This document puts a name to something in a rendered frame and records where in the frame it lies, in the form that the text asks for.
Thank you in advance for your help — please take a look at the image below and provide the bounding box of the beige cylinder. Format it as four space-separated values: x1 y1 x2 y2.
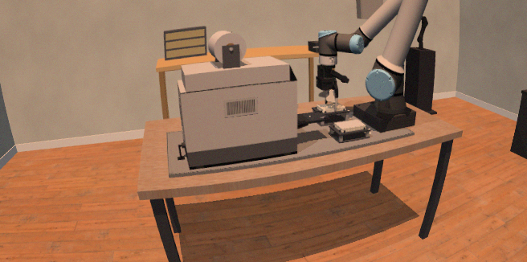
208 31 247 63

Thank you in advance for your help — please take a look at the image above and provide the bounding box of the beige flat base plate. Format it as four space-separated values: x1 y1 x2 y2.
166 121 415 178

